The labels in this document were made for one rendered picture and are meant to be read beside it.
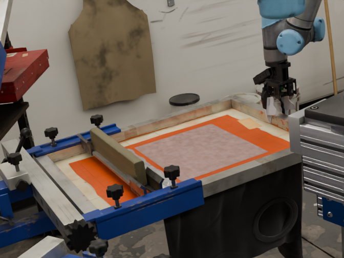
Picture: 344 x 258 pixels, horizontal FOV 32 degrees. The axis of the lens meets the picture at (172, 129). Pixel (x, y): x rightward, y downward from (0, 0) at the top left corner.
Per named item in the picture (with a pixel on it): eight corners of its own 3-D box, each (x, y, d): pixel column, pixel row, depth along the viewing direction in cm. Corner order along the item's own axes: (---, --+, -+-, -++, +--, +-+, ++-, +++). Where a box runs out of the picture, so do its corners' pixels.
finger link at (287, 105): (294, 121, 198) (286, 98, 194) (283, 117, 203) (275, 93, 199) (301, 116, 199) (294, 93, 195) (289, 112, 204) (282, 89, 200)
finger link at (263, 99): (262, 109, 196) (265, 83, 194) (259, 108, 197) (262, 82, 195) (273, 109, 198) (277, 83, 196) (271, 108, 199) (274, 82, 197)
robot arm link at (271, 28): (283, 14, 181) (256, 15, 185) (285, 49, 185) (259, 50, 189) (290, 9, 188) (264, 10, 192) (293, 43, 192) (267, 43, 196)
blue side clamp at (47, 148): (118, 141, 210) (114, 123, 208) (123, 145, 206) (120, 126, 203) (35, 166, 198) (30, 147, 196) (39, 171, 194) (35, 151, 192)
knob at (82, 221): (91, 236, 142) (86, 209, 140) (100, 246, 138) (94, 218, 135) (62, 248, 140) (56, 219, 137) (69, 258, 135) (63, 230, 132)
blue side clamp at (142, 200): (195, 197, 163) (192, 174, 160) (205, 204, 158) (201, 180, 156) (92, 235, 151) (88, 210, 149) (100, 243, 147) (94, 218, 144)
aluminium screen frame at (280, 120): (234, 104, 228) (233, 94, 226) (341, 147, 178) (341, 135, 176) (34, 164, 197) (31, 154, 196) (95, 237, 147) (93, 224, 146)
